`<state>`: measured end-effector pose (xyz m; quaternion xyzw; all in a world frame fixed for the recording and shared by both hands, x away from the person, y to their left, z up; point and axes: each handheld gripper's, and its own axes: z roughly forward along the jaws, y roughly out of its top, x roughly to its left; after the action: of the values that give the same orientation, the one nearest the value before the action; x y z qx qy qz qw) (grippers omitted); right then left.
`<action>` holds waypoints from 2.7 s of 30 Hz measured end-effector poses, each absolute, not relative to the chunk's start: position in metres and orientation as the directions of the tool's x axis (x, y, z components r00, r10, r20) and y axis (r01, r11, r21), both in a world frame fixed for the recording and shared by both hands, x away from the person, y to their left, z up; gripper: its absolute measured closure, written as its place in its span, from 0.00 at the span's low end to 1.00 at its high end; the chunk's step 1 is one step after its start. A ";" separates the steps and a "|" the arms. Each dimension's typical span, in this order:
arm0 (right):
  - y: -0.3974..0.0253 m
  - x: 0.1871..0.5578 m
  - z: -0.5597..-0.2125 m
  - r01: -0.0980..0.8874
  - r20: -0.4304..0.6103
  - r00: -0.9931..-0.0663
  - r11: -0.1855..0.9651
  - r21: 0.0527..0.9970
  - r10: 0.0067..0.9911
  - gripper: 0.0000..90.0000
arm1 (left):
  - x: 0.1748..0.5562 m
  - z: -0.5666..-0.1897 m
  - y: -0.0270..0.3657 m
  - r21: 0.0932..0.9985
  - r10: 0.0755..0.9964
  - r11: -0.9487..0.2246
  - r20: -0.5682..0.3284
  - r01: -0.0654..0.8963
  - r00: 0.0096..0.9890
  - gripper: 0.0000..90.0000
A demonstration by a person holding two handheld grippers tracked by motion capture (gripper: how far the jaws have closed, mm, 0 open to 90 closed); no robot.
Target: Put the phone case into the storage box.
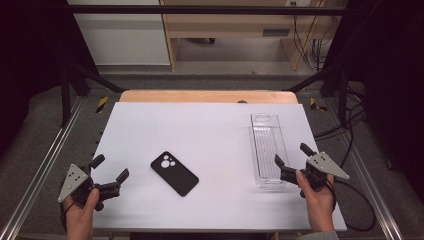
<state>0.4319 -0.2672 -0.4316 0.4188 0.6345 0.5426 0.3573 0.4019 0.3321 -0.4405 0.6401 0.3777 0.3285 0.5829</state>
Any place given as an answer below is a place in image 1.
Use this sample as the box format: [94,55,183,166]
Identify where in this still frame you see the light wooden desk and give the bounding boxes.
[159,0,348,72]

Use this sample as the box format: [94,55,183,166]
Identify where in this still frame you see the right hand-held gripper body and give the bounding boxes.
[279,151,351,198]

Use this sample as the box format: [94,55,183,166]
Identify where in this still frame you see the hanging black cables bundle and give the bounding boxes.
[291,0,336,73]

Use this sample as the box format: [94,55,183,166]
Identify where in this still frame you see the aluminium floor rail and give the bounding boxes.
[322,99,405,240]
[0,96,85,240]

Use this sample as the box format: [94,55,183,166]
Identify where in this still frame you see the person's left hand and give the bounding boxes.
[64,187,101,240]

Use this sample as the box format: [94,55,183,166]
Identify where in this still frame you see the black horizontal frame bar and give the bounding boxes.
[65,4,349,16]

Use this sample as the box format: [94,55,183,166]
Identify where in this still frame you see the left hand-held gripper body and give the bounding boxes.
[57,159,122,212]

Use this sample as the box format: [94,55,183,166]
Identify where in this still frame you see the yellow black floor marker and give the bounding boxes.
[309,97,330,113]
[95,96,110,115]

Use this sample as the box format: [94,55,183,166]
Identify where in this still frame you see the clear plastic packaging box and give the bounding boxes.
[248,112,291,191]

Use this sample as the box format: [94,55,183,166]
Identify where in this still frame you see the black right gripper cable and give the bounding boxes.
[328,179,377,233]

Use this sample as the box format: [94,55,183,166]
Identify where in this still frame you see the black diagonal frame strut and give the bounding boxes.
[283,62,352,125]
[59,62,126,128]

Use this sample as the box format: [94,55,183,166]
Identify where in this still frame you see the white cabinet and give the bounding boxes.
[66,0,171,66]

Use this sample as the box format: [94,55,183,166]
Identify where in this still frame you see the black curtain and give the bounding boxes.
[324,0,424,194]
[0,0,99,158]

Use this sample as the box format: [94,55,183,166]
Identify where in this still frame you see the black floor cables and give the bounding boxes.
[312,84,368,143]

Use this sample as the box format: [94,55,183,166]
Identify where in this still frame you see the black phone case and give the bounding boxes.
[150,150,200,198]

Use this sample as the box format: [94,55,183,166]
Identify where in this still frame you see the person's right hand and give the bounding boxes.
[295,169,337,233]

